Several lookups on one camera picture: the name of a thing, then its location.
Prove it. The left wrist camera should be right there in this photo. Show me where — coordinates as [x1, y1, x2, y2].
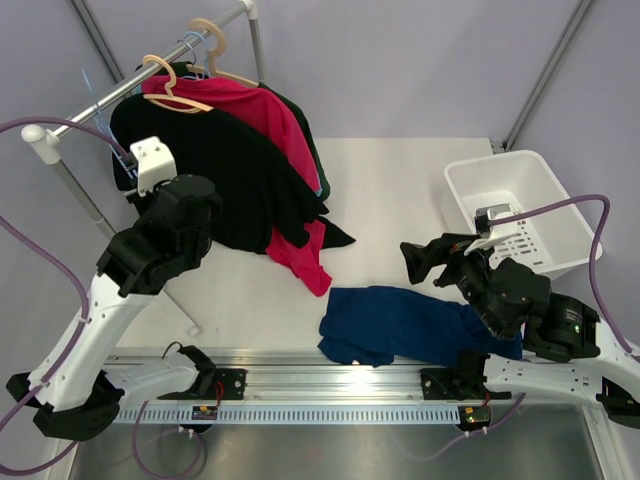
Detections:
[130, 136, 177, 197]

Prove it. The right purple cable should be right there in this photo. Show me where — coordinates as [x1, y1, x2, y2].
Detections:
[492, 194, 640, 359]

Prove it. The pink t shirt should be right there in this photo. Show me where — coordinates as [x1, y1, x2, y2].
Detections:
[172, 78, 331, 297]

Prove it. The black t shirt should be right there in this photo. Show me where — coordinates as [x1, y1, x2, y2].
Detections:
[110, 95, 355, 254]

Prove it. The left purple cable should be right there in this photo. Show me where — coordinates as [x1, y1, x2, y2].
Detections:
[0, 115, 136, 426]

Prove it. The purple cable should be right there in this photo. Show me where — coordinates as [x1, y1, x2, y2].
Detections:
[0, 115, 136, 426]
[492, 194, 640, 359]

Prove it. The metal clothes rack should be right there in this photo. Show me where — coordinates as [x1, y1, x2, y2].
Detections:
[20, 0, 265, 337]

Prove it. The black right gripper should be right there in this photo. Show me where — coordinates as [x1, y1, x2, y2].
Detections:
[398, 232, 505, 337]

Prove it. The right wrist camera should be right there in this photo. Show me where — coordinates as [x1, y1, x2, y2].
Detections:
[465, 203, 519, 255]

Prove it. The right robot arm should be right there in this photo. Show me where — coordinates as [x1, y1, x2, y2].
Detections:
[400, 233, 639, 428]

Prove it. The wooden hanger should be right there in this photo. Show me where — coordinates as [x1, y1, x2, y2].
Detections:
[142, 54, 213, 114]
[187, 18, 259, 88]

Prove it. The aluminium mounting rail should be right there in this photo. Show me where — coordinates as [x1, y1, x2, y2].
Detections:
[99, 347, 606, 426]

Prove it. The blue t shirt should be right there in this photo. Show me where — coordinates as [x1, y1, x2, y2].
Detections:
[318, 286, 523, 367]

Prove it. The light blue wire hanger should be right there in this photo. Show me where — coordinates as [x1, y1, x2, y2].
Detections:
[81, 69, 137, 190]

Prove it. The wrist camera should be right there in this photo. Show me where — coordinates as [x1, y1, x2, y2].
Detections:
[130, 136, 177, 197]
[465, 203, 519, 255]

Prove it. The white plastic basket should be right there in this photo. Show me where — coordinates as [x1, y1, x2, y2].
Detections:
[441, 150, 593, 280]

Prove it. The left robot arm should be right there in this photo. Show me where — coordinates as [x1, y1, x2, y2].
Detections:
[7, 175, 222, 442]

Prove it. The rear blue wire hanger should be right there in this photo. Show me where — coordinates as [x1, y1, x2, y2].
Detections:
[181, 30, 211, 79]

